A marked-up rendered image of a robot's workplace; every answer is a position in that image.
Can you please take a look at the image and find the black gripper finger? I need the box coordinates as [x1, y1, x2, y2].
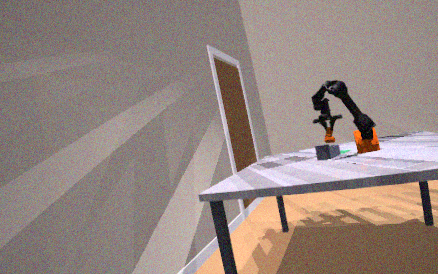
[319, 121, 328, 131]
[328, 120, 335, 131]

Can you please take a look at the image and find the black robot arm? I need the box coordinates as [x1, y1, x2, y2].
[311, 80, 376, 140]

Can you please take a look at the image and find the orange l-shaped part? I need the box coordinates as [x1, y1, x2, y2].
[324, 127, 335, 143]

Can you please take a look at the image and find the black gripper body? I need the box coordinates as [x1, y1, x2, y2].
[312, 108, 342, 123]

